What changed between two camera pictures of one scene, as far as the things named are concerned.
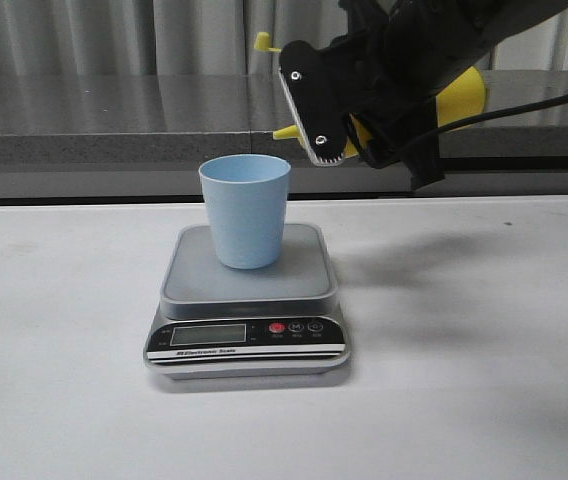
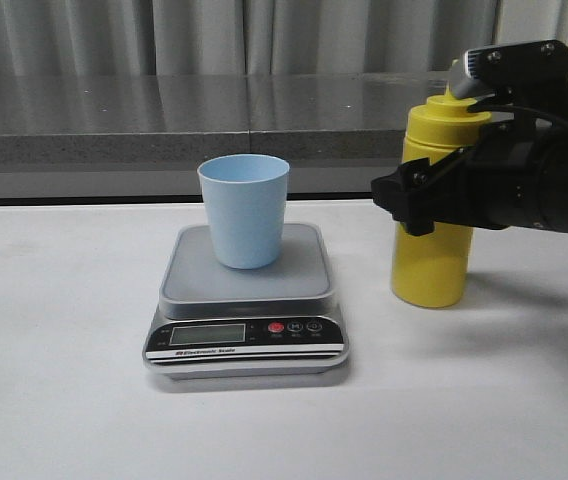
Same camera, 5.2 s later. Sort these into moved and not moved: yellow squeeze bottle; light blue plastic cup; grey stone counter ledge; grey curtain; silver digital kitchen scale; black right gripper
Moved: black right gripper; yellow squeeze bottle
Not moved: silver digital kitchen scale; light blue plastic cup; grey stone counter ledge; grey curtain
